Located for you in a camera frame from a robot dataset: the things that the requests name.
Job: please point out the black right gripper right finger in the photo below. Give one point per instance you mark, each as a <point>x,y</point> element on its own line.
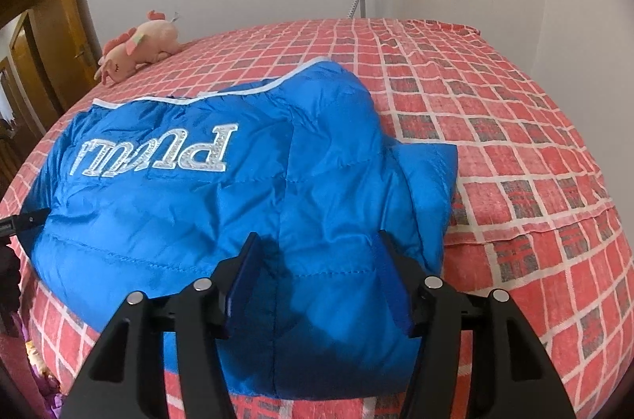
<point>512,375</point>

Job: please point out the blue puffer jacket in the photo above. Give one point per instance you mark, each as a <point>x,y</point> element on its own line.
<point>153,193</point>

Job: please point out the wooden door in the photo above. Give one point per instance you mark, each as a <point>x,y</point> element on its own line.
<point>54,63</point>

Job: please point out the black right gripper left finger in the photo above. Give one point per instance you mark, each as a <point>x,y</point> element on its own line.
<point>124,375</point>

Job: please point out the red plaid bed sheet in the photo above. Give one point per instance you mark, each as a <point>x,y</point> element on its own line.
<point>532,214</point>

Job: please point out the pink plush unicorn toy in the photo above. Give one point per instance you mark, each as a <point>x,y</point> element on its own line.
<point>152,41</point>

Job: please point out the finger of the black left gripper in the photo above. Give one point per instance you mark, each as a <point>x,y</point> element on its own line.
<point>15,224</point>

